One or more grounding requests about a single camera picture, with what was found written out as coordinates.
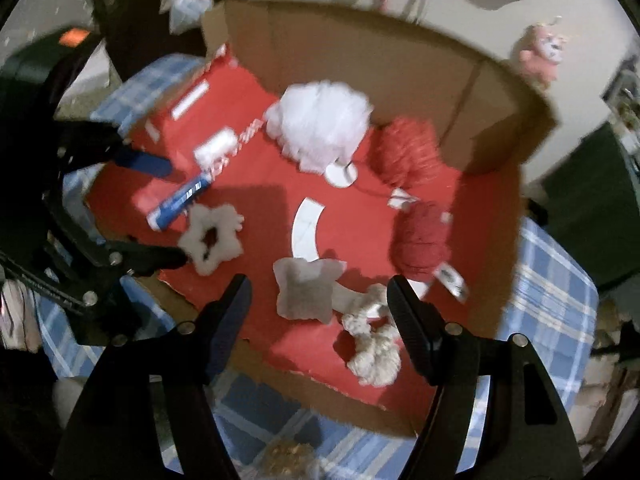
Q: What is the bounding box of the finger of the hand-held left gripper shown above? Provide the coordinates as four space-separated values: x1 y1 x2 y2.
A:
75 235 190 348
52 119 174 179

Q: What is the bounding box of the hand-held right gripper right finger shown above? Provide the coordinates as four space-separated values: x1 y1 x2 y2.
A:
386 276 585 480

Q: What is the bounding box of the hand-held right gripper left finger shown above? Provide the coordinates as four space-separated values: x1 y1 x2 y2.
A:
52 274 253 480

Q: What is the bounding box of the cream knitted scrunchie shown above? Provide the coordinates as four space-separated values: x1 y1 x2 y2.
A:
341 282 403 388

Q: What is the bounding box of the white fluffy star scrunchie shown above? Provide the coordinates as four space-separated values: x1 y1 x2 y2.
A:
177 203 246 276

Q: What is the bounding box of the white star-shaped soft pad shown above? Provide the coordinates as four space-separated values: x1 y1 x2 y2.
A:
272 256 348 323

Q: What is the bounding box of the red yarn ball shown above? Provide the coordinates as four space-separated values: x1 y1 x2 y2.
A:
389 201 453 281

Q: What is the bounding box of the cardboard box with red inside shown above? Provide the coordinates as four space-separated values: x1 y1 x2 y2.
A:
82 0 561 438

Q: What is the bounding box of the small clear jar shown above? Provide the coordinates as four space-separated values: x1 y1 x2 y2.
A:
257 437 321 480

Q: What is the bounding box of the red yarn pompom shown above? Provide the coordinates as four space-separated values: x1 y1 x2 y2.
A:
371 117 443 191

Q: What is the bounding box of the white mesh bath pouf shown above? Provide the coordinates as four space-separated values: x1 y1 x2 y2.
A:
262 80 376 176

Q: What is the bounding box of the pink plush with white face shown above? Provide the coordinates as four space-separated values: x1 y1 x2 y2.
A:
517 22 571 86

